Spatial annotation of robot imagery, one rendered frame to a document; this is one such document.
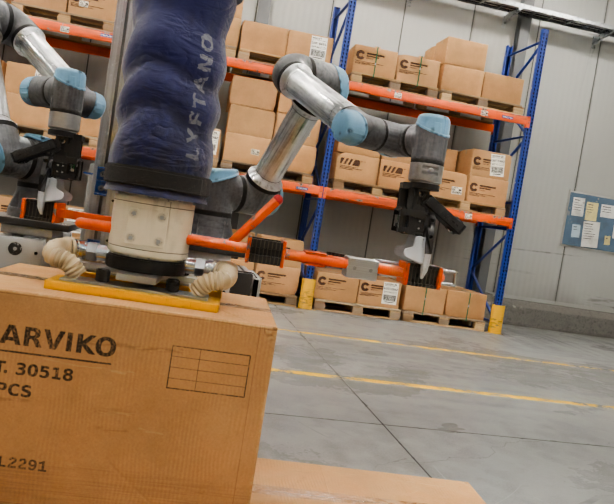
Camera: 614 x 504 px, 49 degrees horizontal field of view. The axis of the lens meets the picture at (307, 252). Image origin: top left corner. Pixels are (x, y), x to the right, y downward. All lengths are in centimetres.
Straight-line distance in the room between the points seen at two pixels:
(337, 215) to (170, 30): 889
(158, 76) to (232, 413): 67
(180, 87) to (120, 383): 59
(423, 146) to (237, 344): 59
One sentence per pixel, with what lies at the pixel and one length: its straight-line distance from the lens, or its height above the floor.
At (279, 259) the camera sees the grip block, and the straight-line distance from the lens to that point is 144.
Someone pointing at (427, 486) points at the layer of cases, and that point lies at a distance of 180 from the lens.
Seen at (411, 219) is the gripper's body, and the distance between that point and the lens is 150.
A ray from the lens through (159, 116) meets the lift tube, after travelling 140.
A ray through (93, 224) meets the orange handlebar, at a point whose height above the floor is 108.
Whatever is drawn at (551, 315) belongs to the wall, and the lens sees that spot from 1156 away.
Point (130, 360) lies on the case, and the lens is 132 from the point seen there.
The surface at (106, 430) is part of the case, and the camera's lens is 136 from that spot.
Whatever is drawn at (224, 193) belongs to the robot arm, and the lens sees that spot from 199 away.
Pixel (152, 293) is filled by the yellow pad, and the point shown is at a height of 96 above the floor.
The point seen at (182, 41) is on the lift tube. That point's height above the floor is 146.
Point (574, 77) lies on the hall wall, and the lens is 1188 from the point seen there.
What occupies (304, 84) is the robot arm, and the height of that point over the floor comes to 148.
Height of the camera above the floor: 116
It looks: 3 degrees down
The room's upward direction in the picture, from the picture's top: 9 degrees clockwise
